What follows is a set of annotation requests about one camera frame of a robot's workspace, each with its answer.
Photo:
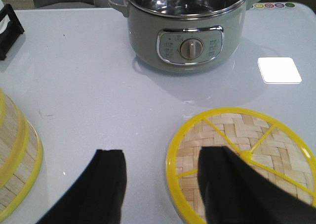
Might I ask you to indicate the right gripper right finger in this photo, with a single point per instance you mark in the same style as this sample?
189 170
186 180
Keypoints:
234 193

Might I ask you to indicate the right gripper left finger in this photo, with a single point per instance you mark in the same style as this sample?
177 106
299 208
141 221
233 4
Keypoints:
96 197

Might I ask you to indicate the bamboo steamer lid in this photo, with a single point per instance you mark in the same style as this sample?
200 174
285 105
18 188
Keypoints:
265 144

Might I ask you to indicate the center bamboo steamer basket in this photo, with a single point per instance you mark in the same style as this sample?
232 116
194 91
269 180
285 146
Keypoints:
21 155

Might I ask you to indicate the grey electric cooking pot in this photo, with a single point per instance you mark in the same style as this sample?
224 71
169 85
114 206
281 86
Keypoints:
184 36

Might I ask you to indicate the black dish rack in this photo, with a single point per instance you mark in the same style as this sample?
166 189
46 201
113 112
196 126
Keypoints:
13 30

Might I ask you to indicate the colored sticker strip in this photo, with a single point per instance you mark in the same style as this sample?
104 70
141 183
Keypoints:
270 5

